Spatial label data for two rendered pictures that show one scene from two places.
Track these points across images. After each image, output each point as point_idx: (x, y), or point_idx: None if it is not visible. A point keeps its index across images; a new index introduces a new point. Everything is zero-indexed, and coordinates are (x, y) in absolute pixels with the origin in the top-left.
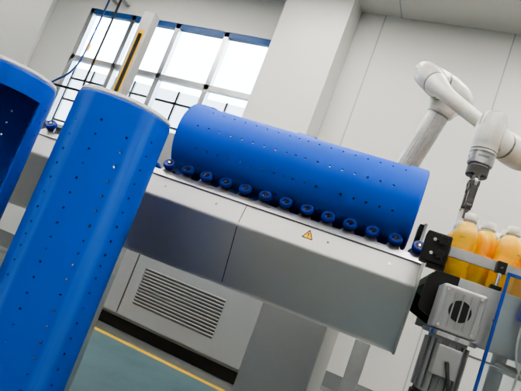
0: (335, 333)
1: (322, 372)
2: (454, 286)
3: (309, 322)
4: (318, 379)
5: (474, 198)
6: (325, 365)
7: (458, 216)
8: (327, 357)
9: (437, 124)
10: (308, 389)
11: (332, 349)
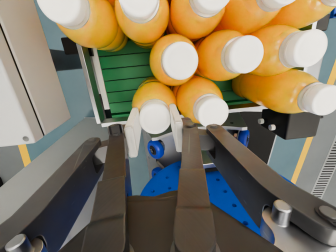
0: (57, 156)
1: (69, 139)
2: (318, 78)
3: (103, 171)
4: (81, 137)
5: (238, 140)
6: (67, 142)
7: (138, 143)
8: (66, 145)
9: None
10: (105, 135)
11: (48, 148)
